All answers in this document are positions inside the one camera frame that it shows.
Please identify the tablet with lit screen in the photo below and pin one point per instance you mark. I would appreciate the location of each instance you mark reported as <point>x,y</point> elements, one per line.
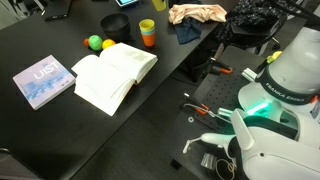
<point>126,2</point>

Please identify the small metal washer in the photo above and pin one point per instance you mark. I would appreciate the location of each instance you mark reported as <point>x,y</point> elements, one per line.
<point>189,119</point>

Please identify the orange plastic cup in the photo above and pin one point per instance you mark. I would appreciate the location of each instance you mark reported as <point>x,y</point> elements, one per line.
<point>148,40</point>

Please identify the black bowl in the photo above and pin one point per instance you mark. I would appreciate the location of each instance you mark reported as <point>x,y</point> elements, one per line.
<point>115,26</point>

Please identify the tan rubber band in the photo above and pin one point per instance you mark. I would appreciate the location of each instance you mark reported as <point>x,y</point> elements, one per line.
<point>231,166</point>

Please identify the dark blue cloth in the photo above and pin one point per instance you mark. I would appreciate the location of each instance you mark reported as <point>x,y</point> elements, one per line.
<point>187,31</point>

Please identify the black office chair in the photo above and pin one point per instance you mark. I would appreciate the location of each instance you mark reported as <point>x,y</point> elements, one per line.
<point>31,4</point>
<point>253,33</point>

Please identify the peach cloth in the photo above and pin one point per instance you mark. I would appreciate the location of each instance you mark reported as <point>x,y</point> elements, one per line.
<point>196,13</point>

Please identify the green ball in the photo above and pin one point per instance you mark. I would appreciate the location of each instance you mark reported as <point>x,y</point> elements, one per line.
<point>95,42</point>

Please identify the yellow-orange ball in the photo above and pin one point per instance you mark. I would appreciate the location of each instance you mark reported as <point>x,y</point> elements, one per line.
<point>108,43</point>

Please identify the black flat device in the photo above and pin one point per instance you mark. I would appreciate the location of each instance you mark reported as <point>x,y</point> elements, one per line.
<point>56,10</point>

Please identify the dark floral garment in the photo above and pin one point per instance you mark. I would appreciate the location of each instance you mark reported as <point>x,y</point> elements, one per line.
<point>253,13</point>

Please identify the small clear plastic bag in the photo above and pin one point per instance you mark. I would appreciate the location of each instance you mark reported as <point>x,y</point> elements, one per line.
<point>208,160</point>

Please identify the white Franka Panda arm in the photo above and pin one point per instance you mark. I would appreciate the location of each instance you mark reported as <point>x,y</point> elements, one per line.
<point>283,100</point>

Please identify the open white book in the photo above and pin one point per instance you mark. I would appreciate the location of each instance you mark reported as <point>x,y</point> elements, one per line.
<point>110,73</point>

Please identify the small red-orange ball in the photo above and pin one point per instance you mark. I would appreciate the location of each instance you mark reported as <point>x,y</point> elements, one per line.
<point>86,42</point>

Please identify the aluminium extrusion piece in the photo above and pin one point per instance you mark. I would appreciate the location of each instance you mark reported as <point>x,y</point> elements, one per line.
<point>249,74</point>

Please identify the closed UIST book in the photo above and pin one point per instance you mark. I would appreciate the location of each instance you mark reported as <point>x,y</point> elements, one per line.
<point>43,81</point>

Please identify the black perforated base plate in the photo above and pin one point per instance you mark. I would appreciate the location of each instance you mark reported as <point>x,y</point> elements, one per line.
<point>226,90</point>

